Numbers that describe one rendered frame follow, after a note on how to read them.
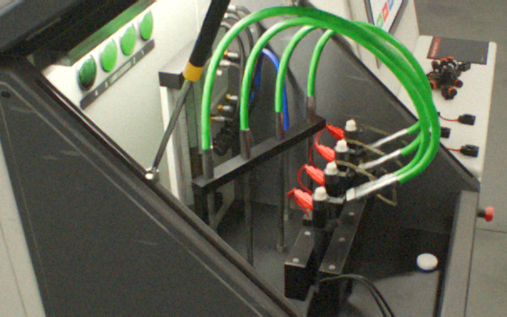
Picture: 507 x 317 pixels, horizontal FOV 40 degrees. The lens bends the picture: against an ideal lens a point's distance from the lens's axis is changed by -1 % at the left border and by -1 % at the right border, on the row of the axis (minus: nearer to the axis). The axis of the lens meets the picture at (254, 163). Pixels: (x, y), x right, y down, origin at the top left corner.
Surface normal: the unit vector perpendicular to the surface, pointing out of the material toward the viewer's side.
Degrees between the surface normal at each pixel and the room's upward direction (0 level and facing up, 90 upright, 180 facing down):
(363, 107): 90
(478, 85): 0
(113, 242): 90
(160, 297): 90
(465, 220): 0
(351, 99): 90
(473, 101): 0
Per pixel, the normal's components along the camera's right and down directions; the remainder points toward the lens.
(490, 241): -0.04, -0.85
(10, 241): -0.32, 0.51
